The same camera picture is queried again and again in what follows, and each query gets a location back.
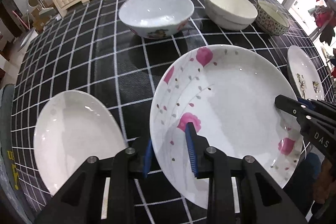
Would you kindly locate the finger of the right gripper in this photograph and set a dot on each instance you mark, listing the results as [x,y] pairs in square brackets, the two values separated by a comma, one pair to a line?
[309,104]
[294,108]

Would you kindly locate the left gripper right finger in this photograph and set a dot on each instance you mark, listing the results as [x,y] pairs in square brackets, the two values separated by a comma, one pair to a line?
[209,162]

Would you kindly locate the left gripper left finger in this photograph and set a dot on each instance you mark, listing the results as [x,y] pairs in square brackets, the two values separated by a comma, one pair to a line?
[132,163]

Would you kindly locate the bear print white plate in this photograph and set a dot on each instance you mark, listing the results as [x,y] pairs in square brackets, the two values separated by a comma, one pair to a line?
[303,74]

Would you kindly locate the pink flower white plate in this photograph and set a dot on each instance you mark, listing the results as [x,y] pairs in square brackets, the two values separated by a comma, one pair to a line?
[228,93]

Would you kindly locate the person right hand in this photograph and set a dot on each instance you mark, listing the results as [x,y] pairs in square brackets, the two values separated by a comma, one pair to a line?
[323,188]

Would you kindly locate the plain white plate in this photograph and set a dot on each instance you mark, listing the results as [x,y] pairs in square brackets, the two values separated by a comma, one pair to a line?
[71,127]

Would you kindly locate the black floral patterned bowl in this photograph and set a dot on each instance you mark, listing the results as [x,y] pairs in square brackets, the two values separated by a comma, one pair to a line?
[270,19]

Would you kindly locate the black white grid tablecloth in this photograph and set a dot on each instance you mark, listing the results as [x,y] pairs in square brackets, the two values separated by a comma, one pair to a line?
[91,50]

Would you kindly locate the plain cream bowl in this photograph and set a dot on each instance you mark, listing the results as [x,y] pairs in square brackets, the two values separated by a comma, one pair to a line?
[234,15]

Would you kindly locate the white bowl with flower print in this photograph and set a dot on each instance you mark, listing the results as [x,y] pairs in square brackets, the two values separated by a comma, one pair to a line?
[156,19]

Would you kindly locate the white floor mop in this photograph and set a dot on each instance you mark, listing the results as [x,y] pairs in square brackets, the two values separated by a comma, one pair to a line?
[46,11]

